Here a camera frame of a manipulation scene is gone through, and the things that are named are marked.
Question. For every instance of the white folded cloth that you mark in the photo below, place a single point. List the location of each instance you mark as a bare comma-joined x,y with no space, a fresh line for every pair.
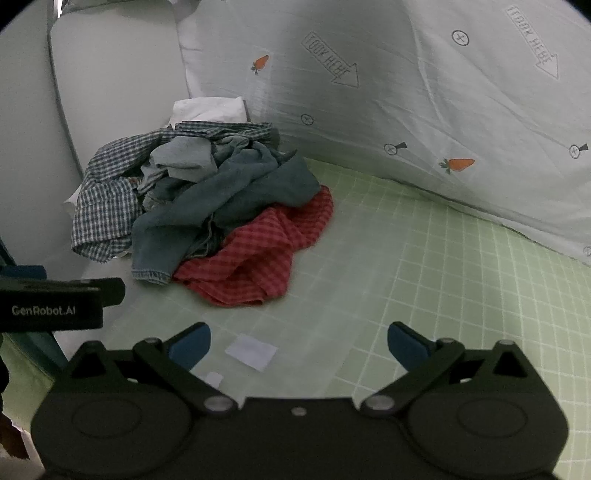
207,110

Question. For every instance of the dark teal denim garment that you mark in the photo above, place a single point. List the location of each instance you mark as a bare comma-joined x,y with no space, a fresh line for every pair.
268,184

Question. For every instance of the large white paper scrap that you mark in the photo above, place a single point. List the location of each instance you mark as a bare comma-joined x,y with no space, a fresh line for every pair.
251,351

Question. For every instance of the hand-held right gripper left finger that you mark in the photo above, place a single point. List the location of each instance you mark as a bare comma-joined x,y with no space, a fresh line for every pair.
189,347

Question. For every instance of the light grey-blue garment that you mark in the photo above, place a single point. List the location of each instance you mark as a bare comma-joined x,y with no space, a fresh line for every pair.
184,157

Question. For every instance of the red checked cloth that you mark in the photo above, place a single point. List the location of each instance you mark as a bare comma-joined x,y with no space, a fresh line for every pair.
258,258

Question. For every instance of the small white paper scrap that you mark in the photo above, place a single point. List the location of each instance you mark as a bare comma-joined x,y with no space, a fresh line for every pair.
213,379

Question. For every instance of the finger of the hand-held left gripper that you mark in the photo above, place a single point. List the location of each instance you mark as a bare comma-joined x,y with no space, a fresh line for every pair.
111,290
23,271

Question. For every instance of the blue white checked shirt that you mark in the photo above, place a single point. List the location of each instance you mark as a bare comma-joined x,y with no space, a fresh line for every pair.
101,207

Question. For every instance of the green cutting mat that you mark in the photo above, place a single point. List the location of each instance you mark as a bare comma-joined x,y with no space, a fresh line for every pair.
415,277

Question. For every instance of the carrot print white quilt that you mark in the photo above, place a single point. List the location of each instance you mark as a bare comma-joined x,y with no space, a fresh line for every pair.
392,92

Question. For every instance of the white padded cushion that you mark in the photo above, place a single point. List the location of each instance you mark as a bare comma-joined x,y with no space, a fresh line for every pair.
115,69

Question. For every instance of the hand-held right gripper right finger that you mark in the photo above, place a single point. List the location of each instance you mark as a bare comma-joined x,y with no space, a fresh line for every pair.
406,346

